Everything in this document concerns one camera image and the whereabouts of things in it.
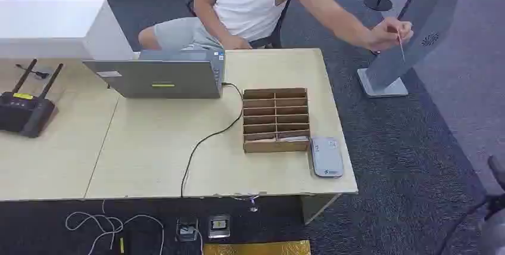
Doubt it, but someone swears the person's right hand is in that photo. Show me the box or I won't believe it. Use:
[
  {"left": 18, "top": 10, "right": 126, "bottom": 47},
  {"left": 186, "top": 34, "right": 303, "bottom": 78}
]
[{"left": 220, "top": 35, "right": 254, "bottom": 51}]

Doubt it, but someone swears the person's left hand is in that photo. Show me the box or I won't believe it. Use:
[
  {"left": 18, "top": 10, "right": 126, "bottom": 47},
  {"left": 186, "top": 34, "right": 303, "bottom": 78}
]
[{"left": 367, "top": 17, "right": 414, "bottom": 52}]

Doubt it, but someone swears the thin white card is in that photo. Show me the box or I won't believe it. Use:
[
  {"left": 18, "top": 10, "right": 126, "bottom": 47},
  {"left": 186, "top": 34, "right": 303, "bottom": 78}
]
[{"left": 396, "top": 28, "right": 406, "bottom": 63}]

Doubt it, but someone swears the grey kiosk stand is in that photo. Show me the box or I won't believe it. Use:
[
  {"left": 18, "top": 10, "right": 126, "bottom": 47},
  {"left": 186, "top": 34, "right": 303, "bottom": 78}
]
[{"left": 356, "top": 0, "right": 483, "bottom": 99}]

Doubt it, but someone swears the person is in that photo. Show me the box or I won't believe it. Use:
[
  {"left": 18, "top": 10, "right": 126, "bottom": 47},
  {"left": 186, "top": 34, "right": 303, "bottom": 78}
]
[{"left": 138, "top": 0, "right": 414, "bottom": 52}]

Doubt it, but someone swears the grey laptop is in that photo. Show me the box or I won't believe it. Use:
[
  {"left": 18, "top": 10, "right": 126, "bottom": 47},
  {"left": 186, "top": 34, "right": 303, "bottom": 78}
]
[{"left": 82, "top": 49, "right": 227, "bottom": 99}]

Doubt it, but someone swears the wooden card box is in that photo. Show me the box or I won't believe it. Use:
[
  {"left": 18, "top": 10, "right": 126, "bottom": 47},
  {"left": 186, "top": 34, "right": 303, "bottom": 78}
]
[{"left": 241, "top": 87, "right": 311, "bottom": 154}]

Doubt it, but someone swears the grey card reader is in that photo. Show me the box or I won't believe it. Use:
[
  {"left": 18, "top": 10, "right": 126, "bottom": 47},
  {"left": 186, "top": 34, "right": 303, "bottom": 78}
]
[{"left": 310, "top": 136, "right": 345, "bottom": 179}]

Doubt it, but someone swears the white cabinet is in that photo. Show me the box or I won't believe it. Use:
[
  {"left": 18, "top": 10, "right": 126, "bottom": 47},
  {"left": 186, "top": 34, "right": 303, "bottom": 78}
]
[{"left": 0, "top": 0, "right": 135, "bottom": 62}]

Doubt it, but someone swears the floor socket with plug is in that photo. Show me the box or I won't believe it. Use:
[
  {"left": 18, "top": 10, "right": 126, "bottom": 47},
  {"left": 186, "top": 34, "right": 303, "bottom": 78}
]
[{"left": 175, "top": 217, "right": 199, "bottom": 243}]

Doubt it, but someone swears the gold floor mat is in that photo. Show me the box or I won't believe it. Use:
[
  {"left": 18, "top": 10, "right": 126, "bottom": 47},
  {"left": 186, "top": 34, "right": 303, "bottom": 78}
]
[{"left": 202, "top": 240, "right": 312, "bottom": 255}]

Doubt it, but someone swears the black router with antennas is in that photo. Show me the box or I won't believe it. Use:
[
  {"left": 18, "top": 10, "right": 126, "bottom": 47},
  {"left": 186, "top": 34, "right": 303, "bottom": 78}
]
[{"left": 0, "top": 58, "right": 64, "bottom": 139}]

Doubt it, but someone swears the black box with yellow strip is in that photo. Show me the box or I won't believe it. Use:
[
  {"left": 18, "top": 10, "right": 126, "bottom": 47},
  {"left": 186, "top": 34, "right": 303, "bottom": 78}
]
[{"left": 114, "top": 234, "right": 137, "bottom": 255}]

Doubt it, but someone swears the black laptop cable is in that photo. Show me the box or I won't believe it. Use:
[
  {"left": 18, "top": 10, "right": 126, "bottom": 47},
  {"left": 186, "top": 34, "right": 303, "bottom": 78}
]
[{"left": 180, "top": 82, "right": 245, "bottom": 199}]

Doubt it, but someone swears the black router cable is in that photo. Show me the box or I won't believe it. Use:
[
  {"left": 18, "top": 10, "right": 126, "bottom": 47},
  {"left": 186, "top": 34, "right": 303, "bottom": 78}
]
[{"left": 15, "top": 63, "right": 51, "bottom": 80}]

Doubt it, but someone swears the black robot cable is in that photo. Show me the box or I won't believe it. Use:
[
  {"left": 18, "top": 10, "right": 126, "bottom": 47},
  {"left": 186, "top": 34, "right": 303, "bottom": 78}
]
[{"left": 434, "top": 195, "right": 492, "bottom": 255}]

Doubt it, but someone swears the white floor cable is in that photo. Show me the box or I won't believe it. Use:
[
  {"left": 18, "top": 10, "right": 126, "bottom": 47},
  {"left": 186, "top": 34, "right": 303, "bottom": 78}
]
[{"left": 64, "top": 199, "right": 166, "bottom": 255}]

